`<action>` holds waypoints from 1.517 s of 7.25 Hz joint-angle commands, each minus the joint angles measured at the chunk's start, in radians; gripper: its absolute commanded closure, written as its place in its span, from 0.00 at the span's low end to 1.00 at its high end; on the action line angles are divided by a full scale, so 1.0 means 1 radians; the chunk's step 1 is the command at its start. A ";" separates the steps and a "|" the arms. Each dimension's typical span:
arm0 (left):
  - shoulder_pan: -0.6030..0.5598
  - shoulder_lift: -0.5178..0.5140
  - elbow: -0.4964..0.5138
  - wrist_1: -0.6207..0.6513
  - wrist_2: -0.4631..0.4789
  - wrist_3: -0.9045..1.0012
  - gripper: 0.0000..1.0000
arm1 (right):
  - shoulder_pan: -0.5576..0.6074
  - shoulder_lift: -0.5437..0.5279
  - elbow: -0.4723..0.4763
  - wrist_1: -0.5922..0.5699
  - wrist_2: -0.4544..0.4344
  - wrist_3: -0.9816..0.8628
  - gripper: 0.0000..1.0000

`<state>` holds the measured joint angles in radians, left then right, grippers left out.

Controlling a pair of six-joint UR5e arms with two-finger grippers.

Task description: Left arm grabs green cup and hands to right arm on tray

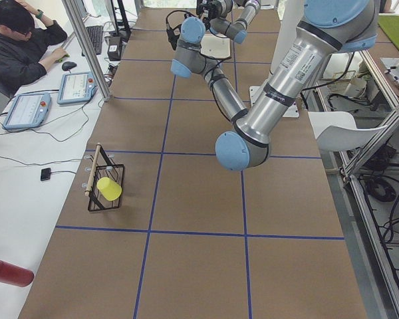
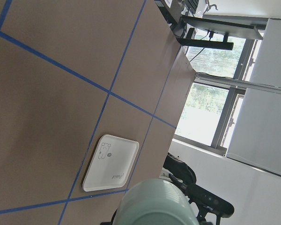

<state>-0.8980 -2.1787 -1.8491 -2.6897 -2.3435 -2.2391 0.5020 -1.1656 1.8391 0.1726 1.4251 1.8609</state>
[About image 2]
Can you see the green cup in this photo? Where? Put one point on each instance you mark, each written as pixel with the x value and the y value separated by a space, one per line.
pixel 154 202

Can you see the cream rabbit tray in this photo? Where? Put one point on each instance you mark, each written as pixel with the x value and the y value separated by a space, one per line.
pixel 111 163

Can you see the black keyboard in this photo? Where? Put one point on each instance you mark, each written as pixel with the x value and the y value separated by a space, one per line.
pixel 192 5

